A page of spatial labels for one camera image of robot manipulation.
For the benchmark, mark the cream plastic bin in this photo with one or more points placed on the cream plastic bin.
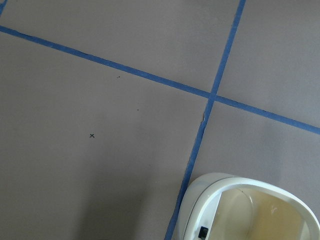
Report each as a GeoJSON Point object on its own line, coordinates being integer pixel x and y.
{"type": "Point", "coordinates": [220, 206]}

